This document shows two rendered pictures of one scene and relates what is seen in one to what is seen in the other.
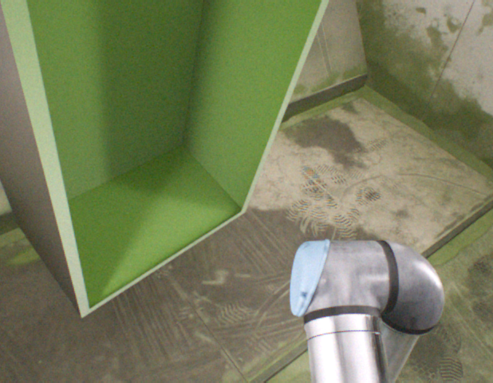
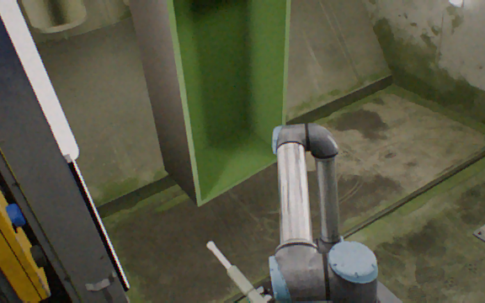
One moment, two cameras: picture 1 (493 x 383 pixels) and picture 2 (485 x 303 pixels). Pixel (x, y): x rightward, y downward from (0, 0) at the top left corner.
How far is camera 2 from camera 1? 1.37 m
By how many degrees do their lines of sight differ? 18
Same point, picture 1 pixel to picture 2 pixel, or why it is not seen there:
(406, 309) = (315, 145)
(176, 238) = (244, 172)
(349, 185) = (373, 151)
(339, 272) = (285, 132)
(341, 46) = (365, 59)
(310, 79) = (343, 84)
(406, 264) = (311, 127)
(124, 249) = (217, 178)
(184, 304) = (257, 224)
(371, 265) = (298, 129)
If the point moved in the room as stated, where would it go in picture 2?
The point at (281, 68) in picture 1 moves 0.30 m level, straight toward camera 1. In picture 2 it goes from (280, 71) to (268, 100)
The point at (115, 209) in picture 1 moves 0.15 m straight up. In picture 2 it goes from (211, 160) to (206, 138)
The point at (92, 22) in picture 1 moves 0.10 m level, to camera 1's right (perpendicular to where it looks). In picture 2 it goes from (195, 64) to (214, 63)
